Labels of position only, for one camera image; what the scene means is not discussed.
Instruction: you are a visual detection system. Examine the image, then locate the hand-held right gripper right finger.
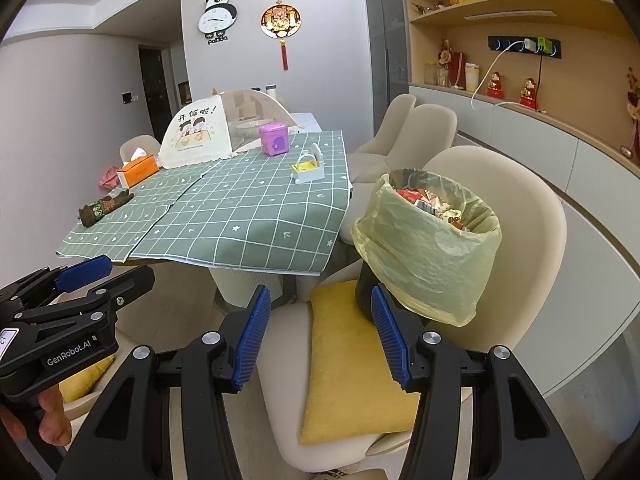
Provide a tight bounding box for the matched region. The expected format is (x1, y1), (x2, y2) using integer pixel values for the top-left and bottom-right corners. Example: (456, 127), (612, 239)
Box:
(370, 283), (586, 480)

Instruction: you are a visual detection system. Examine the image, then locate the white yellow desktop bin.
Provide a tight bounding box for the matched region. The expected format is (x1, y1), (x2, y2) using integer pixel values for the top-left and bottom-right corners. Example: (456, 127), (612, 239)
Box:
(290, 143), (326, 184)

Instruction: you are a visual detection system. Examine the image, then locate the small green checked tablecloth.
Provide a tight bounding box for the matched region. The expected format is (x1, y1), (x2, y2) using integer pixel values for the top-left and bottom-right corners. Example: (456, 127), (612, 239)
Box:
(54, 157), (221, 263)

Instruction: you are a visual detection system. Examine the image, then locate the panda wall clock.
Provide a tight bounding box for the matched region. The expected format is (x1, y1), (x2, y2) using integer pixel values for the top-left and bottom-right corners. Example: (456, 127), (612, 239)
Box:
(198, 0), (237, 47)

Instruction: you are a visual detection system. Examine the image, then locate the orange tissue box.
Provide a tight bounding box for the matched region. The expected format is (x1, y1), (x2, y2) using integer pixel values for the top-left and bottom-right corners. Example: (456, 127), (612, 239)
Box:
(116, 147), (160, 188)

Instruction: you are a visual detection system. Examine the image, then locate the wooden wall shelf unit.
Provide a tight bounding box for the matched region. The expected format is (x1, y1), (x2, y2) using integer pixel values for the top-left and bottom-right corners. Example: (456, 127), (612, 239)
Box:
(402, 0), (640, 176)

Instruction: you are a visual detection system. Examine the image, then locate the yellow trash bag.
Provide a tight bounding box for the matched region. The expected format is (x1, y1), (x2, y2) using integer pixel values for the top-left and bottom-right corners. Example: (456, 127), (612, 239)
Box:
(351, 167), (502, 326)

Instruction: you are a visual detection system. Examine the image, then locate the white low cabinet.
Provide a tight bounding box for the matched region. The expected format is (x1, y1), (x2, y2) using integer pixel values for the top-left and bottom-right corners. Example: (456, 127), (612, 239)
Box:
(410, 85), (640, 396)

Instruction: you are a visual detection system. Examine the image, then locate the purple toy bin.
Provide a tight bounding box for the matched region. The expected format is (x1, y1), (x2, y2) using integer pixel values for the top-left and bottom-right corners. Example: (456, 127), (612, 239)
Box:
(258, 121), (291, 157)

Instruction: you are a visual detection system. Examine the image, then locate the pile of snack wrappers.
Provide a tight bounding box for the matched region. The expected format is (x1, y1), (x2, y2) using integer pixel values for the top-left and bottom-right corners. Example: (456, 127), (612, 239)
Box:
(392, 184), (483, 233)

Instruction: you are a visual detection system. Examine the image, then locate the beige dining chair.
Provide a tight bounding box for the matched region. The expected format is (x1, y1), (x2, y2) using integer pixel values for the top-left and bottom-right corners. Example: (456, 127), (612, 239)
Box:
(257, 145), (568, 475)
(119, 135), (162, 163)
(347, 104), (458, 196)
(352, 94), (417, 156)

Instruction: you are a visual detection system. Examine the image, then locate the large yellow cushion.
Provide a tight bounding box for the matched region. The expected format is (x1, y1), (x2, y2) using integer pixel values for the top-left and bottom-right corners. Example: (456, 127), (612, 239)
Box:
(300, 280), (421, 446)

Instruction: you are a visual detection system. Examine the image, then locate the white table pedestal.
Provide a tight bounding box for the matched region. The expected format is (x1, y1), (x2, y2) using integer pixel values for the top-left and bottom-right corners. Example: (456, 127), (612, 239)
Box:
(207, 265), (298, 308)

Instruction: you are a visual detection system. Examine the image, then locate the person's left hand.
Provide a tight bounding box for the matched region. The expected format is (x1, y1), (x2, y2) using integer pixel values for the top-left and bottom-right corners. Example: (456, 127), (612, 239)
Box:
(0, 385), (73, 446)

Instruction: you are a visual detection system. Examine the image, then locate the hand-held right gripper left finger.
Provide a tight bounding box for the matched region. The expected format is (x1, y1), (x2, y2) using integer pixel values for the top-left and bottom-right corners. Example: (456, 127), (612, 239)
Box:
(59, 284), (273, 480)

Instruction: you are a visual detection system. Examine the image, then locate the shelf light bar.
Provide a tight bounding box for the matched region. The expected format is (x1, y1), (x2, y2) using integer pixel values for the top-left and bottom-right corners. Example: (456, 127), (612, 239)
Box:
(467, 10), (558, 18)

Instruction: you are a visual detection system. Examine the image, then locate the cartoon print mesh food cover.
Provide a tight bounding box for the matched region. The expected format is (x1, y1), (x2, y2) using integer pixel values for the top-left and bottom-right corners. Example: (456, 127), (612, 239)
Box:
(157, 87), (306, 170)

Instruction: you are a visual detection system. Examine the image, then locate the black trash bin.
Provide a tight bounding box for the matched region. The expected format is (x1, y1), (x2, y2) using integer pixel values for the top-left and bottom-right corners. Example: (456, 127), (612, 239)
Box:
(354, 260), (401, 323)

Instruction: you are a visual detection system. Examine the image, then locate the small yellow cushion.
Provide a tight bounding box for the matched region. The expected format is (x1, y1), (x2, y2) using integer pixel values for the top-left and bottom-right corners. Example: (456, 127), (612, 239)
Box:
(59, 355), (116, 403)

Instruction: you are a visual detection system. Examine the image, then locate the large green checked tablecloth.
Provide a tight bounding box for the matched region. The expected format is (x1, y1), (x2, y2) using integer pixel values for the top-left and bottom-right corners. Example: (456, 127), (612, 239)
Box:
(127, 130), (353, 276)

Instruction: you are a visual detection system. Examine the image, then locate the dark glass door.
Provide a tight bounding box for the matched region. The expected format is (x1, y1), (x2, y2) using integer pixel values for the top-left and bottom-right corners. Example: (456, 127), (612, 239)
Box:
(362, 0), (411, 126)

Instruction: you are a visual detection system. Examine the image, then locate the white cable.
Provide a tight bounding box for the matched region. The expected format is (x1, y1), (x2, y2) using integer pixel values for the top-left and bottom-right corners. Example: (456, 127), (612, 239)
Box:
(470, 45), (526, 110)

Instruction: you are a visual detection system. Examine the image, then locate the red gift bag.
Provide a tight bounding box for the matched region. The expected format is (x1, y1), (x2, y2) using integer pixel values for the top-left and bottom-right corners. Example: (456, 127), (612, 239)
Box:
(447, 51), (466, 87)

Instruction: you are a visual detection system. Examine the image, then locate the red round wall ornament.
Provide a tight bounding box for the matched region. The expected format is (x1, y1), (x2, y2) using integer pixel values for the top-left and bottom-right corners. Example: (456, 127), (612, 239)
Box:
(259, 0), (302, 71)

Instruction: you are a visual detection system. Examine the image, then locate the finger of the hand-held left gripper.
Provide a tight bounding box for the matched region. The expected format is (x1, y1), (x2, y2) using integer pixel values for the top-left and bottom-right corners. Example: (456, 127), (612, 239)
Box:
(0, 254), (113, 311)
(15, 265), (156, 327)

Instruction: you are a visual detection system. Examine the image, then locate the brown patterned glove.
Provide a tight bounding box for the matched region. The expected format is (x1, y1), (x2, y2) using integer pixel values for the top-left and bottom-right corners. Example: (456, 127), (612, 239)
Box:
(77, 190), (135, 228)

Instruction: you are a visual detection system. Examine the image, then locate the black power strip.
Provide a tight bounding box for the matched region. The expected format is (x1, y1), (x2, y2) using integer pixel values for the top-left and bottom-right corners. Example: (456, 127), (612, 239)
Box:
(487, 36), (563, 58)

